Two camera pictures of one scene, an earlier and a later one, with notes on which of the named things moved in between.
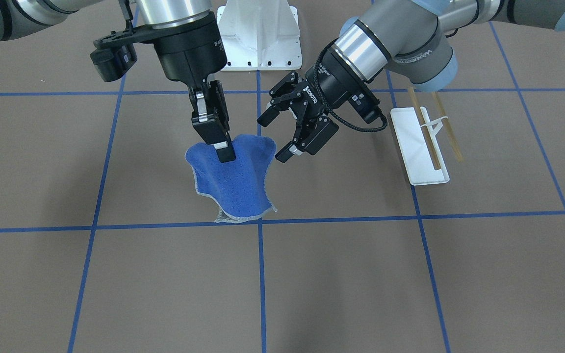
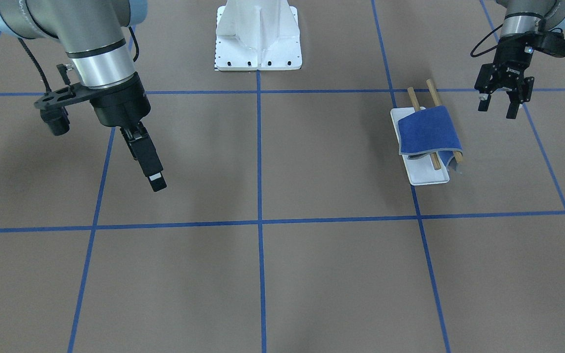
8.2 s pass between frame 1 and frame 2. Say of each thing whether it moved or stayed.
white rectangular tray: stayed
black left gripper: moved
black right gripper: moved
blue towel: moved
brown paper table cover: stayed
